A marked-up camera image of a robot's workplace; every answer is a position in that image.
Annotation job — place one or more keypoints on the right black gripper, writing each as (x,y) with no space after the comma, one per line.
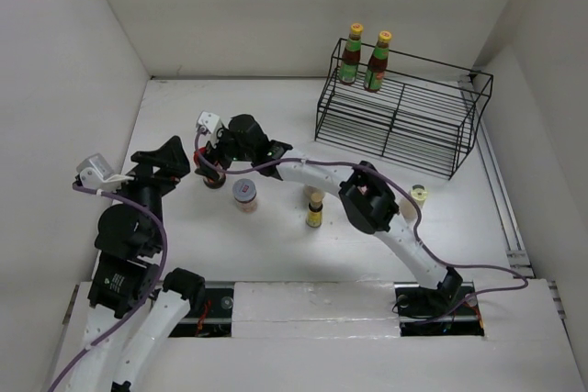
(214,152)

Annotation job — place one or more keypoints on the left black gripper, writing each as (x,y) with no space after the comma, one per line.
(173,160)

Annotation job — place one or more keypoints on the red lid dark sauce jar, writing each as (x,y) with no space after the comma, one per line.
(202,156)

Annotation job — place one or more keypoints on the black cap spice shaker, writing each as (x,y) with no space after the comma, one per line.
(311,191)

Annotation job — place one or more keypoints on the small yellow label bottle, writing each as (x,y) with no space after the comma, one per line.
(314,214)

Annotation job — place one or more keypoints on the green label sauce bottle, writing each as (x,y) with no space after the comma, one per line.
(351,55)
(378,63)

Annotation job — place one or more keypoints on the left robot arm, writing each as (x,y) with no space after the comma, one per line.
(133,304)

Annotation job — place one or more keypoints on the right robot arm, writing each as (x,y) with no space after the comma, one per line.
(367,199)

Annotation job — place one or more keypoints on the white lid glass jar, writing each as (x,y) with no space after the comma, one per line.
(244,194)

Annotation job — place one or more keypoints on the yellow cap spice jar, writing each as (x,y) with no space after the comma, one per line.
(419,194)

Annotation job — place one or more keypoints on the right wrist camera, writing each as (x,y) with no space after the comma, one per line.
(209,124)

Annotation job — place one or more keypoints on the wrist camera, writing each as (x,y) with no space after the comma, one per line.
(95,172)
(209,124)

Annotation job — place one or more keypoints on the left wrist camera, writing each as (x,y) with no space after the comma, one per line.
(95,172)

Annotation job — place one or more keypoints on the black wire rack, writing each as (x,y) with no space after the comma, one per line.
(425,116)

